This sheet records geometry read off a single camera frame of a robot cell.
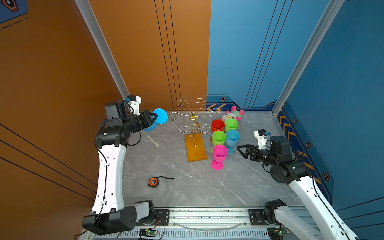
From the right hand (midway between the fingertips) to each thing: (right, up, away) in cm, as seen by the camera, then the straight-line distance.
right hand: (240, 149), depth 73 cm
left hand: (-40, +17, -6) cm, 43 cm away
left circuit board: (-45, -40, -2) cm, 60 cm away
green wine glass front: (-8, +4, +18) cm, 20 cm away
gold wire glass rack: (-24, +13, +8) cm, 29 cm away
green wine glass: (+1, +12, +23) cm, 27 cm away
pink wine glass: (-9, -4, +11) cm, 14 cm away
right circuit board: (+17, -40, -2) cm, 43 cm away
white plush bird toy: (+6, +20, +38) cm, 43 cm away
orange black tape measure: (-45, -20, +9) cm, 50 cm away
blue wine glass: (+1, +4, +21) cm, 21 cm away
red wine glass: (-8, +12, +23) cm, 27 cm away
